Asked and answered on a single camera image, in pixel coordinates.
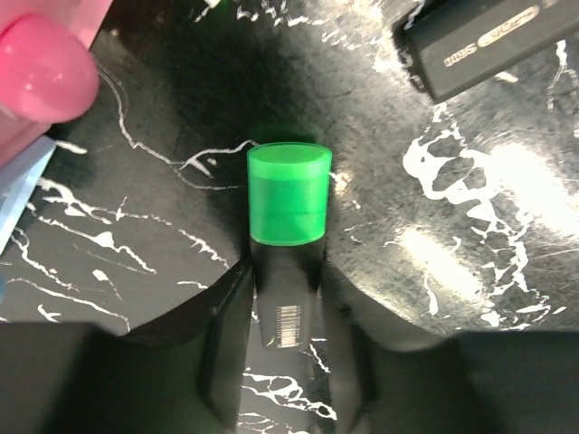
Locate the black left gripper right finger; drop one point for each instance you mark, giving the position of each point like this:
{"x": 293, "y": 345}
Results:
{"x": 390, "y": 376}

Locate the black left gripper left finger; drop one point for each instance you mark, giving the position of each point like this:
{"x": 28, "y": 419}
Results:
{"x": 179, "y": 373}

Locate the green capped black highlighter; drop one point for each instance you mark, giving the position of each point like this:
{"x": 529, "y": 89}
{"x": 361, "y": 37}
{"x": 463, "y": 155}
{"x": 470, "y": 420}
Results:
{"x": 288, "y": 188}

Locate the light blue bin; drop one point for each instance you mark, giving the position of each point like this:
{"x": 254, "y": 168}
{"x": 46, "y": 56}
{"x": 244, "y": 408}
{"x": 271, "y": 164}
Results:
{"x": 18, "y": 180}

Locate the pink bin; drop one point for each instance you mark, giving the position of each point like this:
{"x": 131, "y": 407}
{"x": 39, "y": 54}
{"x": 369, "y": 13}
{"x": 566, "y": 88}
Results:
{"x": 48, "y": 75}

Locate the blue capped black marker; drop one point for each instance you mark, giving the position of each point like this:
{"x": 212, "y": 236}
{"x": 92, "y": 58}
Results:
{"x": 455, "y": 45}

